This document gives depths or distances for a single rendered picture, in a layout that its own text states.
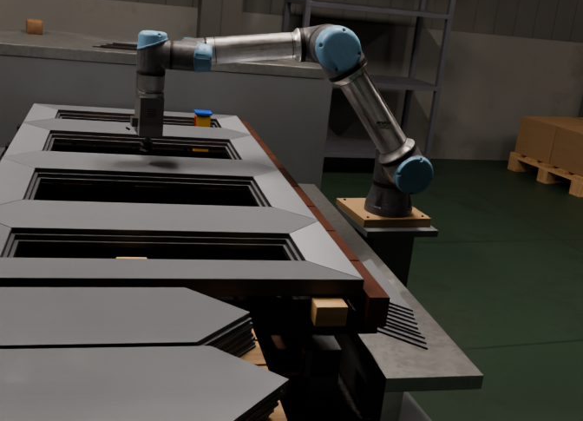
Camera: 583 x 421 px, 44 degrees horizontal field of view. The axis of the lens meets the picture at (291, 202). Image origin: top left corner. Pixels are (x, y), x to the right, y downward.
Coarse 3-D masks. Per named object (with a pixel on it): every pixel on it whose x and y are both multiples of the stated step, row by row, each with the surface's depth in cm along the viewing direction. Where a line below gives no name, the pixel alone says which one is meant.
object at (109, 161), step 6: (102, 156) 201; (108, 156) 201; (114, 156) 202; (120, 156) 203; (126, 156) 203; (102, 162) 195; (108, 162) 195; (114, 162) 196; (120, 162) 197; (126, 162) 197; (102, 168) 189; (108, 168) 190; (114, 168) 190; (120, 168) 191; (126, 168) 191
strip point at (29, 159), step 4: (32, 152) 198; (36, 152) 198; (40, 152) 198; (4, 156) 190; (8, 156) 191; (12, 156) 191; (16, 156) 192; (20, 156) 192; (24, 156) 192; (28, 156) 193; (32, 156) 193; (36, 156) 194; (12, 160) 188; (16, 160) 189; (20, 160) 189; (24, 160) 189; (28, 160) 190; (32, 160) 190; (36, 160) 190; (24, 164) 185; (28, 164) 186; (32, 164) 186
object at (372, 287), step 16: (272, 160) 227; (288, 176) 210; (304, 192) 196; (336, 240) 161; (352, 256) 153; (368, 272) 146; (368, 288) 138; (368, 304) 134; (384, 304) 135; (368, 320) 135; (384, 320) 136
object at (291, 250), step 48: (48, 144) 212; (192, 144) 235; (48, 240) 144; (96, 240) 146; (144, 240) 149; (192, 240) 151; (240, 240) 153; (288, 240) 155; (192, 288) 128; (240, 288) 130; (288, 288) 133; (336, 288) 135
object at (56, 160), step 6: (42, 156) 194; (48, 156) 195; (54, 156) 196; (60, 156) 196; (66, 156) 197; (36, 162) 188; (42, 162) 189; (48, 162) 189; (54, 162) 190; (60, 162) 190; (66, 162) 191; (54, 168) 185; (60, 168) 185; (66, 168) 186
